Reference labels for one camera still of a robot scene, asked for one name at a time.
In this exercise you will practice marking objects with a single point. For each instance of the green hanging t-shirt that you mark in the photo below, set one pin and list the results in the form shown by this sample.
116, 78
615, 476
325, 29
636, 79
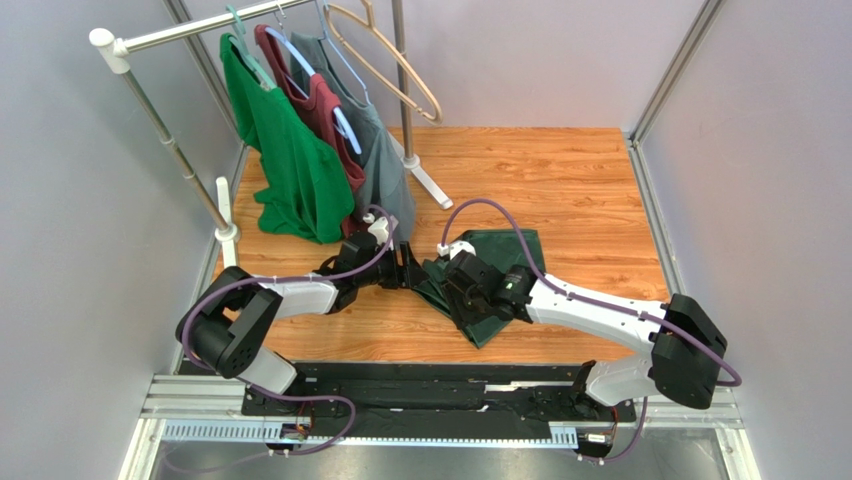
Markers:
307, 193

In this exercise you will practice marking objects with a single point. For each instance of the teal plastic hanger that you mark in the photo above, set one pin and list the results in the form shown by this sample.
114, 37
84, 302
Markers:
252, 64

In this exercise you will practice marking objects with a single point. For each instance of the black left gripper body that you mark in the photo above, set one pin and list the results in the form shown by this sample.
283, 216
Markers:
388, 270

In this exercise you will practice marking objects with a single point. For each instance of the dark green cloth napkin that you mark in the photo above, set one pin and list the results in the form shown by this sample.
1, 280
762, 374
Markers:
499, 248

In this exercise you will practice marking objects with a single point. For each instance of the maroon hanging shirt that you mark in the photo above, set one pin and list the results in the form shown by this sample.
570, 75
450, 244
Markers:
315, 103

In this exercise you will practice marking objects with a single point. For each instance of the grey-blue hanging shirt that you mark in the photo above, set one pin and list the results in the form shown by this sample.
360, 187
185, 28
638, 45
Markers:
385, 183

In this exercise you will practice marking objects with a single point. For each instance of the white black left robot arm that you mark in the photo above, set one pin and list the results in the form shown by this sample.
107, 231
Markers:
226, 327

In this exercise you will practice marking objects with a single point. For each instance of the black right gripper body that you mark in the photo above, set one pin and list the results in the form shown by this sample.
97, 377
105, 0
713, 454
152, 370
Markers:
456, 292

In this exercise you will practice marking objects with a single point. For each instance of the aluminium frame rail right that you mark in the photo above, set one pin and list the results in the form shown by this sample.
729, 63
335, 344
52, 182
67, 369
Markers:
649, 156

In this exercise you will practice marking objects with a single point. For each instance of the aluminium front frame rail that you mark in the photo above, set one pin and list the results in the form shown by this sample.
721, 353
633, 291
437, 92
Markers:
196, 425

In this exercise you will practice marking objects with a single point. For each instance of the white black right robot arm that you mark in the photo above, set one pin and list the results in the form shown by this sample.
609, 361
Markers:
676, 349

